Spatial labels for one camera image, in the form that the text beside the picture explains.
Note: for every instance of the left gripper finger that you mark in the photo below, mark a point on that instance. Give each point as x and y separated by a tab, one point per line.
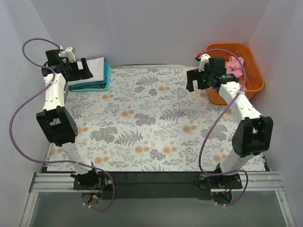
85	68
81	74

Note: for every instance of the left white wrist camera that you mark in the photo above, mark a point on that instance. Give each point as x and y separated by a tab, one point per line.
67	53

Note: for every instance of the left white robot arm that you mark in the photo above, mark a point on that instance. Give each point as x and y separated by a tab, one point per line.
54	119

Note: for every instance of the pink t shirt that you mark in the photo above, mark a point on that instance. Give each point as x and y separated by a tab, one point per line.
233	66

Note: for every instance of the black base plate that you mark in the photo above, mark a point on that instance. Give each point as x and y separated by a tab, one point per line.
155	185

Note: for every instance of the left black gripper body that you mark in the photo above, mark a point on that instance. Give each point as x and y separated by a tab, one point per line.
77	70

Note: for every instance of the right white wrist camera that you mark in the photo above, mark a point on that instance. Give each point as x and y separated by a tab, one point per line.
202	59

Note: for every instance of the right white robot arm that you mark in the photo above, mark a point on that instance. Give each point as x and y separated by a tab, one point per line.
253	133

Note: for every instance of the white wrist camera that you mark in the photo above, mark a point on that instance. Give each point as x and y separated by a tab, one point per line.
67	53
202	59

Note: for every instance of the white t shirt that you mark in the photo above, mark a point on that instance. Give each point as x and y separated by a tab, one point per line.
96	67

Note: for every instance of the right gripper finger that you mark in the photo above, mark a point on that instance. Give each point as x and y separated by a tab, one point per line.
201	82
192	75

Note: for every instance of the floral table mat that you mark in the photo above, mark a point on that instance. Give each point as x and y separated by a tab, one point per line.
148	121

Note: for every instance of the grey folded t shirt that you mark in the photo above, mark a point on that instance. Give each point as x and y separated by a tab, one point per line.
88	87

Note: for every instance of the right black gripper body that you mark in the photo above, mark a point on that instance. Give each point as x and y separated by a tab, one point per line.
197	79

